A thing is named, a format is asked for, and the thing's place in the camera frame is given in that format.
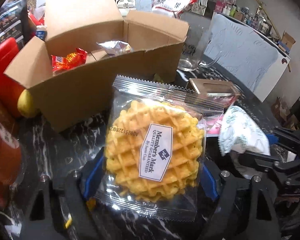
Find open cardboard box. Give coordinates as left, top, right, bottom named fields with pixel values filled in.
left=5, top=0, right=189, bottom=132

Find packaged yellow waffle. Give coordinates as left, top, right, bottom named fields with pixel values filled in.
left=96, top=75, right=224, bottom=221

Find white printed snack packet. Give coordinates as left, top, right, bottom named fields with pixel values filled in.
left=218, top=106, right=270, bottom=156

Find red snack packet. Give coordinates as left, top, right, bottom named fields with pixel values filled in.
left=51, top=48, right=88, bottom=75

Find silver snack packet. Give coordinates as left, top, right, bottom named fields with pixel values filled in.
left=96, top=40, right=134, bottom=56

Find red cylindrical canister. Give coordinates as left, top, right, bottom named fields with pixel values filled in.
left=0, top=37, right=24, bottom=118

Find white small kettle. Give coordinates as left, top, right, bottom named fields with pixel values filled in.
left=116, top=0, right=136, bottom=17

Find clear glass mug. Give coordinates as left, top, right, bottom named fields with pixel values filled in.
left=178, top=11, right=222, bottom=72

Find black stand-up pouch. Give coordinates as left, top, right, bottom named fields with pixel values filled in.
left=0, top=0, right=29, bottom=49

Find clear jar orange contents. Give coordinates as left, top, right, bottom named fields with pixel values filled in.
left=0, top=123, right=21, bottom=185

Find gold window box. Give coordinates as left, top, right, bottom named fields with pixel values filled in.
left=186, top=78, right=241, bottom=108

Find yellow lemon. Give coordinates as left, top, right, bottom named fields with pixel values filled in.
left=17, top=89, right=39, bottom=118

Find blue white tube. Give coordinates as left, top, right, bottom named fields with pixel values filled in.
left=35, top=25, right=47, bottom=41

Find pink white pouch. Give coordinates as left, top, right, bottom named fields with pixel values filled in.
left=206, top=114, right=224, bottom=138

